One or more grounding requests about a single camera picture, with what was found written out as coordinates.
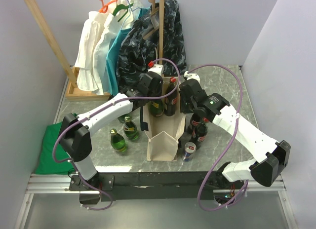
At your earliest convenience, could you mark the green glass bottle yellow label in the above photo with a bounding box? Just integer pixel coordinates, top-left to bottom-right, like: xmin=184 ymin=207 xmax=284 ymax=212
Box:
xmin=149 ymin=99 xmax=164 ymax=117

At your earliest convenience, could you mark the wooden hanger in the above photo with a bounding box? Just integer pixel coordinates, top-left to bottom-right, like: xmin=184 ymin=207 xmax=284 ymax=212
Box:
xmin=143 ymin=0 xmax=159 ymax=39

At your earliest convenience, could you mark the beige canvas tote bag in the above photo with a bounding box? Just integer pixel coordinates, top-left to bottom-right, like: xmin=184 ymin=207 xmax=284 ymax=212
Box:
xmin=140 ymin=76 xmax=187 ymax=162

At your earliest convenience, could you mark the dark cola bottle red cap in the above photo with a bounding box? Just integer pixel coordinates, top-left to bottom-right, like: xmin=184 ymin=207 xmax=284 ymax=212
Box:
xmin=164 ymin=77 xmax=178 ymax=116

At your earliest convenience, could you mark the orange hanger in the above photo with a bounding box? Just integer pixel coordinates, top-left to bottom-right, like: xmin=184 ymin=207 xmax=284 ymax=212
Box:
xmin=98 ymin=0 xmax=118 ymax=13

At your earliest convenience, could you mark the green bottle front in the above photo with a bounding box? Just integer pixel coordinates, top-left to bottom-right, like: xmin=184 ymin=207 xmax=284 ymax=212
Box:
xmin=110 ymin=128 xmax=127 ymax=153

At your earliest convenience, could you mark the green bottle back left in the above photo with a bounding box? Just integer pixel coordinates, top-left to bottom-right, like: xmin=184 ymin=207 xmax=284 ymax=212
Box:
xmin=118 ymin=114 xmax=125 ymax=123

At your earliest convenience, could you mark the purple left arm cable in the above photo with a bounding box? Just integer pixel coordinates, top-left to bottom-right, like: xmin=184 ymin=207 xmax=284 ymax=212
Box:
xmin=52 ymin=58 xmax=181 ymax=211

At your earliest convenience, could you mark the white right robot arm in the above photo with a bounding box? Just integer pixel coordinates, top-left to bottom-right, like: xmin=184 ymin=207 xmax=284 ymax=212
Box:
xmin=179 ymin=79 xmax=291 ymax=189

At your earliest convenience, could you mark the wooden clothes rack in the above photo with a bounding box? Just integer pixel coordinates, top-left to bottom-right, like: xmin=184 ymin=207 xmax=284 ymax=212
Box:
xmin=24 ymin=0 xmax=164 ymax=101

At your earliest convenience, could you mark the teal shirt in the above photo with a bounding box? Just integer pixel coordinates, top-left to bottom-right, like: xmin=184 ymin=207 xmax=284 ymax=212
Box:
xmin=106 ymin=8 xmax=149 ymax=96

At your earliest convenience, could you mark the cola bottle middle red cap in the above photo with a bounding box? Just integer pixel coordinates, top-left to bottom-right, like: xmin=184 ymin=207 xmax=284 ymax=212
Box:
xmin=187 ymin=113 xmax=201 ymax=134

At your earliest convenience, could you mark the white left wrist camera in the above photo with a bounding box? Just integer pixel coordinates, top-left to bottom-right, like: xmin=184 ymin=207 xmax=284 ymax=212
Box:
xmin=148 ymin=61 xmax=164 ymax=77

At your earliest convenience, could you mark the dark patterned shirt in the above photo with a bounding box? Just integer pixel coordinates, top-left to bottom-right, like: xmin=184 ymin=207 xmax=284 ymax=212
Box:
xmin=116 ymin=0 xmax=187 ymax=89

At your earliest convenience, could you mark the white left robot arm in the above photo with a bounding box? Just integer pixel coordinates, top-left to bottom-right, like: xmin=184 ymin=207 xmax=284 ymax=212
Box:
xmin=58 ymin=71 xmax=162 ymax=191

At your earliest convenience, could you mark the white ruffled shirt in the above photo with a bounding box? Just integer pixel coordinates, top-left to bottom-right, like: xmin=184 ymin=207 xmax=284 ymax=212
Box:
xmin=75 ymin=11 xmax=107 ymax=95

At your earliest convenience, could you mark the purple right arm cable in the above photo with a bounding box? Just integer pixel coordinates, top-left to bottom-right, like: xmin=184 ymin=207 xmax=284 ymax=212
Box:
xmin=197 ymin=63 xmax=249 ymax=212

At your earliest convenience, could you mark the silver blue energy drink can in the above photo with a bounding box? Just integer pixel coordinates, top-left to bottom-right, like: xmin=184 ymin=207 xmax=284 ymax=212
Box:
xmin=182 ymin=142 xmax=197 ymax=162

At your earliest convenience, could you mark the cola bottle front red cap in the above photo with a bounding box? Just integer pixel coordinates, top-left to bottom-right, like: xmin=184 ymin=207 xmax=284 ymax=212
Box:
xmin=190 ymin=117 xmax=209 ymax=149

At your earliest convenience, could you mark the aluminium rail frame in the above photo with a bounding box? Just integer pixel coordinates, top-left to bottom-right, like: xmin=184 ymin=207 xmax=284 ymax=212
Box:
xmin=15 ymin=171 xmax=298 ymax=229

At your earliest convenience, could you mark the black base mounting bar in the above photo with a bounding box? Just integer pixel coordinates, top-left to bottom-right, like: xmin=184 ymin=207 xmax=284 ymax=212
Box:
xmin=69 ymin=171 xmax=247 ymax=210

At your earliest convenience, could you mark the green cloth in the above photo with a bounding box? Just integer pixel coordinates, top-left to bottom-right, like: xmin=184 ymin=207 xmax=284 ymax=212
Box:
xmin=35 ymin=122 xmax=72 ymax=175

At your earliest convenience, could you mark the green bottle middle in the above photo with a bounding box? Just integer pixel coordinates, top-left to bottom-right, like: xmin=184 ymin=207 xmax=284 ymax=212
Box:
xmin=123 ymin=115 xmax=139 ymax=140

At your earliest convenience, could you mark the green hanger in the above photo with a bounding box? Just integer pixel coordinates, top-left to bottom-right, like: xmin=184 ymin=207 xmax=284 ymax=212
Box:
xmin=112 ymin=4 xmax=129 ymax=22

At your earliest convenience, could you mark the pale white blouse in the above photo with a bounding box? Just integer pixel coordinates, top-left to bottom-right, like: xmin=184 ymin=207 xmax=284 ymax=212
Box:
xmin=93 ymin=11 xmax=126 ymax=95

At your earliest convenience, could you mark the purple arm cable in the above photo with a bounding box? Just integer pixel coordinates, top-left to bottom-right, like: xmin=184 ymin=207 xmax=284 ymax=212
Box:
xmin=52 ymin=58 xmax=181 ymax=211
xmin=197 ymin=63 xmax=249 ymax=212

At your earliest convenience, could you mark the blue wire hanger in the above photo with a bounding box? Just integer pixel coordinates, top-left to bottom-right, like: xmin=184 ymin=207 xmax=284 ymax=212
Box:
xmin=121 ymin=0 xmax=142 ymax=30

